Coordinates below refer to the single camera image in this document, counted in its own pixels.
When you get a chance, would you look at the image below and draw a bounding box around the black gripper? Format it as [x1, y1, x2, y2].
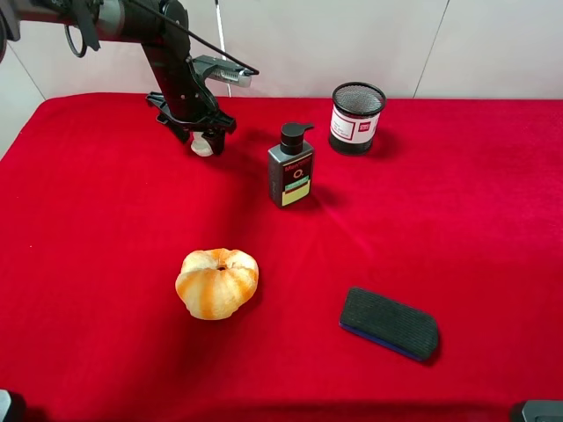
[146, 55, 237, 156]

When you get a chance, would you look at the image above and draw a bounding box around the small white duck figurine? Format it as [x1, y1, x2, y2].
[190, 133, 214, 157]

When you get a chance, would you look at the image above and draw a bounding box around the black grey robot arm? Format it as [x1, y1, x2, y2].
[1, 1, 245, 156]

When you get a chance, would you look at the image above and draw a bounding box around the dark pump dispenser bottle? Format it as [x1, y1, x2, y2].
[267, 122, 315, 207]

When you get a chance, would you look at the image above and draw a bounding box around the peeled orange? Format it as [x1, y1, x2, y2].
[175, 248, 259, 320]

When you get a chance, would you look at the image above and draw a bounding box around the black mesh pen holder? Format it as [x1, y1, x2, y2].
[328, 82, 387, 156]

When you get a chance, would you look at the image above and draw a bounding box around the red tablecloth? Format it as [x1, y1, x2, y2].
[1, 94, 562, 421]

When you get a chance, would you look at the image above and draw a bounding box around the black whiteboard eraser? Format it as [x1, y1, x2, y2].
[339, 287, 439, 362]

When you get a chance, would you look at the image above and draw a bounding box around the black base corner left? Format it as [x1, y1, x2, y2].
[0, 389, 26, 422]

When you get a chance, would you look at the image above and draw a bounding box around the black base corner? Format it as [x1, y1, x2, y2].
[0, 389, 26, 422]
[509, 400, 563, 422]

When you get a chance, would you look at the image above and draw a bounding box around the black base corner right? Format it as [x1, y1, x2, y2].
[509, 400, 563, 422]

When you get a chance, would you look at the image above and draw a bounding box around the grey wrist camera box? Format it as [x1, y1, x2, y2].
[192, 55, 252, 88]

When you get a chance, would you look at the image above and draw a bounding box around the white vertical wall strip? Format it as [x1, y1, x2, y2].
[214, 0, 232, 98]

